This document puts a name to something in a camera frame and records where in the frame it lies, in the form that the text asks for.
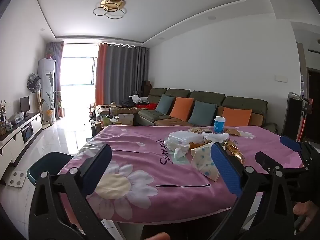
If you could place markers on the white standing air conditioner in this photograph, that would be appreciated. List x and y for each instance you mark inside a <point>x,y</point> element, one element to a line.
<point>46,80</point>

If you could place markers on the black monitor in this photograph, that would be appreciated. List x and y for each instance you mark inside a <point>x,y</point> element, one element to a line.
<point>24,104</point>

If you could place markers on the green sofa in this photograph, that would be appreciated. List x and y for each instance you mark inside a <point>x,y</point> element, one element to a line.
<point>225,100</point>

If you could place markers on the brown paper packet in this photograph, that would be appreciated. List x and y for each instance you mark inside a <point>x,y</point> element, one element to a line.
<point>232,131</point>
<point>195,130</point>

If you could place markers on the white tissue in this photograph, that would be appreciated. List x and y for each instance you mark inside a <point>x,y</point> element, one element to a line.
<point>178,152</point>

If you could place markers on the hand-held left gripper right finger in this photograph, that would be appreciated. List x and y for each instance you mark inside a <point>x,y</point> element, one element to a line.
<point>225,170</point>

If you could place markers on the orange snack wrapper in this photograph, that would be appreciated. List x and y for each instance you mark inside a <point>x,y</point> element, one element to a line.
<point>197,145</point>

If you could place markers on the blue cup with white lid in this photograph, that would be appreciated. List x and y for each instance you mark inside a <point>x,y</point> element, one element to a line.
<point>219,125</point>

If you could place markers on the cluster of jars and tins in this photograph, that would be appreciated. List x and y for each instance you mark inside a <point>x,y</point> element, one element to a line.
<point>103,121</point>

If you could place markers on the person's right hand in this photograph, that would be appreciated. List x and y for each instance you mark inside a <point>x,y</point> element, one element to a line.
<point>306,213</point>

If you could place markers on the beige cardboard box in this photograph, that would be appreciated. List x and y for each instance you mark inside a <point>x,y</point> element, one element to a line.
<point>126,119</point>

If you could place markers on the orange cushion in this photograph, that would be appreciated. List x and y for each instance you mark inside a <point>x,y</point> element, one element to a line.
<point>182,108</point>
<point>237,117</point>

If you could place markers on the blue-dotted white diaper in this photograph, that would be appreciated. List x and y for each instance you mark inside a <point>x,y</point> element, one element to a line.
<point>202,163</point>

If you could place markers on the plant in blue vase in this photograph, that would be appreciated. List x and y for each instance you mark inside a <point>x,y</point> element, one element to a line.
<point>2,110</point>

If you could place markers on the white TV cabinet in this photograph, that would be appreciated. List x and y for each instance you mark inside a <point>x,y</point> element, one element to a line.
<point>15,140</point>

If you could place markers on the orange and grey curtain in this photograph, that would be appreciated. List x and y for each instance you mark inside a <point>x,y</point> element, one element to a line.
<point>120,72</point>

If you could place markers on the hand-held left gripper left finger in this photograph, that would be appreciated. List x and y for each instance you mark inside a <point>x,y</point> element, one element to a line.
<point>100,165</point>

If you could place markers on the clear plastic bag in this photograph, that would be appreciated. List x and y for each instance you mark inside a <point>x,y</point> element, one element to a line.
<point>19,117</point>

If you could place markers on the teal plastic bin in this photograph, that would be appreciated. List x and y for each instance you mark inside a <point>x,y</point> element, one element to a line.
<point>47,162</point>

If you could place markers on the blue-grey cushion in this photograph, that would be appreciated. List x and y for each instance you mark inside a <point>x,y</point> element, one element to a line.
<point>202,113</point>
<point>165,104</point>

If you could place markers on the brown cardboard box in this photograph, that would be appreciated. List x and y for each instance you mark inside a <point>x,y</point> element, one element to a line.
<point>146,87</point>

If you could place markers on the black stereo unit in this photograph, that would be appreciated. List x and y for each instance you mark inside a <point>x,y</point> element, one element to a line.
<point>27,131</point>

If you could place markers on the tall green potted plant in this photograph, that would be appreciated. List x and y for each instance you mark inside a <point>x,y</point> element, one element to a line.
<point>51,97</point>

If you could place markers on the white ruffled foam net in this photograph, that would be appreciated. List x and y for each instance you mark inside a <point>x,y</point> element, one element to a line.
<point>215,137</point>

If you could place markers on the pink floral blanket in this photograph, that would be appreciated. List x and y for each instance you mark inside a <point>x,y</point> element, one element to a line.
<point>150,175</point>

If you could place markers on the balcony window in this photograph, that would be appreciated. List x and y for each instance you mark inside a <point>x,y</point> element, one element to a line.
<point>77,71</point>

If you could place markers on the person's left hand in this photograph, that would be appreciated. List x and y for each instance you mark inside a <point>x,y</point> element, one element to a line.
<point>155,236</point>

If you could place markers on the white bathroom scale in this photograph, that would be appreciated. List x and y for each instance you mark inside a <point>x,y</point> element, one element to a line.
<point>17,178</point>

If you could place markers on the covered floor fan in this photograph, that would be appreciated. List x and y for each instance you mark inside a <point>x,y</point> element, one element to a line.
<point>33,82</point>

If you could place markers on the red cloth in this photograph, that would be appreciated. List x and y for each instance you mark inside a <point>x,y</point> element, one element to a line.
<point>147,106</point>

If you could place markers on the gold foil snack bag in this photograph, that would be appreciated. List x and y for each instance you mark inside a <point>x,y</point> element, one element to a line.
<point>233,152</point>

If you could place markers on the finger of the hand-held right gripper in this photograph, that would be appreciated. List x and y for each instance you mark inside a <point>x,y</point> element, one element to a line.
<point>267,161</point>
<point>290,143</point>

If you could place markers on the purple curtain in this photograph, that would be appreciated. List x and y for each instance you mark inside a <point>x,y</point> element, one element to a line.
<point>57,62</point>

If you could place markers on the dark wooden door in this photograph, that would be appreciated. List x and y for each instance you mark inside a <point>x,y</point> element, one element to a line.
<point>313,100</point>

